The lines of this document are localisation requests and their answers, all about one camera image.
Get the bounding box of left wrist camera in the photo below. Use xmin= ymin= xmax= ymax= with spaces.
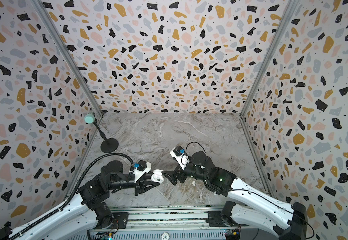
xmin=131 ymin=161 xmax=151 ymax=183

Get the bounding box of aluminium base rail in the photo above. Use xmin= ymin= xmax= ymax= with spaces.
xmin=65 ymin=206 xmax=277 ymax=240

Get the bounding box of mint green microphone on stand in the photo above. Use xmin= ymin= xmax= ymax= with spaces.
xmin=84 ymin=114 xmax=119 ymax=153

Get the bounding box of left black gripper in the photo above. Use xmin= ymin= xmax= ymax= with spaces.
xmin=110 ymin=169 xmax=162 ymax=196

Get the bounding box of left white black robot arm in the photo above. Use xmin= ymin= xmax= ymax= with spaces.
xmin=0 ymin=161 xmax=164 ymax=240

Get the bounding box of poker chip 500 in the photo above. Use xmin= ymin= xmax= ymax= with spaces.
xmin=161 ymin=232 xmax=170 ymax=240

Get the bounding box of white earbud charging case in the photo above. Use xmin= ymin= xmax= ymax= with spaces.
xmin=151 ymin=170 xmax=165 ymax=183

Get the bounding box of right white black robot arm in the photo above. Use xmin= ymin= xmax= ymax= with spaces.
xmin=163 ymin=146 xmax=308 ymax=240

